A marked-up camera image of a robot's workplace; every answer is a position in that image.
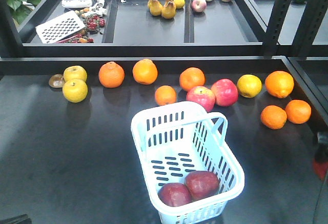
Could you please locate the yellow apple back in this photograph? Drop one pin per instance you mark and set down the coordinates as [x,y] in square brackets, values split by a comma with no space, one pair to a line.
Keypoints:
[75,72]

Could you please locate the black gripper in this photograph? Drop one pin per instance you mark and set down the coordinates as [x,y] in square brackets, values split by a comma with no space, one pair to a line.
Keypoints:
[321,152]

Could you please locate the black wooden display stand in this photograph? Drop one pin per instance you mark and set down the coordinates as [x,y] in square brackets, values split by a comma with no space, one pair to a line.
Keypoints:
[73,151]

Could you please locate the yellow round citrus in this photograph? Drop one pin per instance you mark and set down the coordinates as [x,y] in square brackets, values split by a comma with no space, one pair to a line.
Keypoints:
[249,86]

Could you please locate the small orange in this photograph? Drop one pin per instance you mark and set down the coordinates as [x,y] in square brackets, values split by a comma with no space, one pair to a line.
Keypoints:
[273,117]
[298,111]
[165,95]

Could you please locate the knobbed orange leftmost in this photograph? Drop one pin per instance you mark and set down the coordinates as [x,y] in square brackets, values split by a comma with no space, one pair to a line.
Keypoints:
[111,75]

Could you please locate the small orange lower left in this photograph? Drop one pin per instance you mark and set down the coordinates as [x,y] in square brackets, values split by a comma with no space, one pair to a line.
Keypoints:
[273,117]

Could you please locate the small orange centre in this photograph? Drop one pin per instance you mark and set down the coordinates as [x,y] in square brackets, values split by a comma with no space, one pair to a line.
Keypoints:
[165,95]

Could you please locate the light blue plastic basket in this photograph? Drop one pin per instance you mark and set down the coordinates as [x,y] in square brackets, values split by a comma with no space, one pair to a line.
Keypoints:
[176,139]

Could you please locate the orange behind apples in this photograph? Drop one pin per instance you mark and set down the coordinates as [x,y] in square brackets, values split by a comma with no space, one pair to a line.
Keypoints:
[191,77]

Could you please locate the white electronic scale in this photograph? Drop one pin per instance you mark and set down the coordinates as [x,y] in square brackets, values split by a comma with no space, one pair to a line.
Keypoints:
[76,3]

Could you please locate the brown pear left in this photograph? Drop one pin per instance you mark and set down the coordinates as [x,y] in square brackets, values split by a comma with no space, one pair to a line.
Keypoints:
[155,7]

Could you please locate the yellow apple front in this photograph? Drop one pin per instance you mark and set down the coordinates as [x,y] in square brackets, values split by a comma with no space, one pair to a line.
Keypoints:
[75,90]

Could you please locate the yellow apple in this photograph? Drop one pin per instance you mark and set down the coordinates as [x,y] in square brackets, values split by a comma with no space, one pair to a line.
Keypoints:
[75,90]
[75,72]

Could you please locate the pink red apple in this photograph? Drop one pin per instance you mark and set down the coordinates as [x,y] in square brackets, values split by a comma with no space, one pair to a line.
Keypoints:
[203,96]
[225,92]

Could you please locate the pink red apple right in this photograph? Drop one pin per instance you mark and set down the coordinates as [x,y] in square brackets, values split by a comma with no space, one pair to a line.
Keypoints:
[225,92]

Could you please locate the dark red apple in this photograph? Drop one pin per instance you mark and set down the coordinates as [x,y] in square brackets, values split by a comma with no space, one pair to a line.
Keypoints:
[202,184]
[320,168]
[174,194]

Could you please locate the brown pear middle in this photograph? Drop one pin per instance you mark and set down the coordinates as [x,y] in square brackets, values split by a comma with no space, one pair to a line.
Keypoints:
[169,9]

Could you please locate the small orange lower right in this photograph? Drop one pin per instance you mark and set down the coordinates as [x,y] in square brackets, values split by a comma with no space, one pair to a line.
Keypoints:
[298,111]

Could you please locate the pink red apple left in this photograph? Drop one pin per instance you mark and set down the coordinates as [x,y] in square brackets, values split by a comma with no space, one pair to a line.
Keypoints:
[203,96]

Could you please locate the large orange far right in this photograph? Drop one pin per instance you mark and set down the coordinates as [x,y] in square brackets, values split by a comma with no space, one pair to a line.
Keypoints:
[279,84]

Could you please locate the black upper tray shelf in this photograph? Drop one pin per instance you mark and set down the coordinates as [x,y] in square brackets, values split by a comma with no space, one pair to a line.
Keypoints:
[223,29]

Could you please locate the white perforated grater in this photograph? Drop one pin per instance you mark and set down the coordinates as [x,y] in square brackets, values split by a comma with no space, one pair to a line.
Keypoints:
[60,27]

